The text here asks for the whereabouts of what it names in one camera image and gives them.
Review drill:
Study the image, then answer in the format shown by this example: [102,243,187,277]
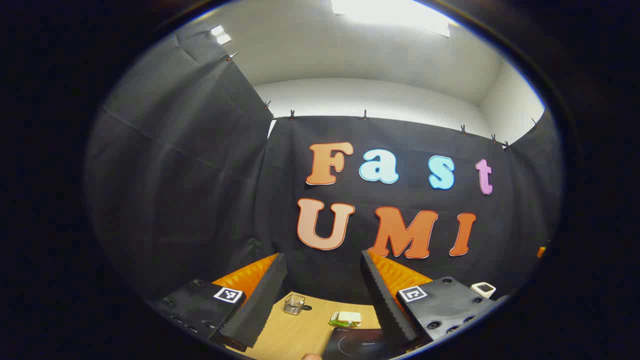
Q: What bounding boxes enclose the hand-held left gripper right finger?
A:
[361,250,508,351]

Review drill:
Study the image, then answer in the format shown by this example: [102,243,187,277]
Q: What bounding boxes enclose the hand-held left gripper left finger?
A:
[147,252,288,352]

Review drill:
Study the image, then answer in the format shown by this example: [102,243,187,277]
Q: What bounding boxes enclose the black induction cooktop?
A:
[321,327,396,360]

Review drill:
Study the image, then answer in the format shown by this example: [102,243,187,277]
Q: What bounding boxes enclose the sandwich with lettuce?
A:
[328,311,363,328]

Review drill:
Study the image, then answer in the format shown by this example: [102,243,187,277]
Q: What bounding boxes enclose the black backdrop cloth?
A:
[85,20,563,306]

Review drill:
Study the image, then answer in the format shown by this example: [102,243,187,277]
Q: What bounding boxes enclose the row of cloth clips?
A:
[226,52,541,152]

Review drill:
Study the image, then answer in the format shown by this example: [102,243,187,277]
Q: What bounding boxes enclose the small ceiling light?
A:
[210,25,232,46]

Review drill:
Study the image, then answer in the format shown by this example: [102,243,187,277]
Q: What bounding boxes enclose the large ceiling light panel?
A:
[330,0,451,38]

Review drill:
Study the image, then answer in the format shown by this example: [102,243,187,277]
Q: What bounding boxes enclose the metal wire utensil holder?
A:
[283,294,306,316]

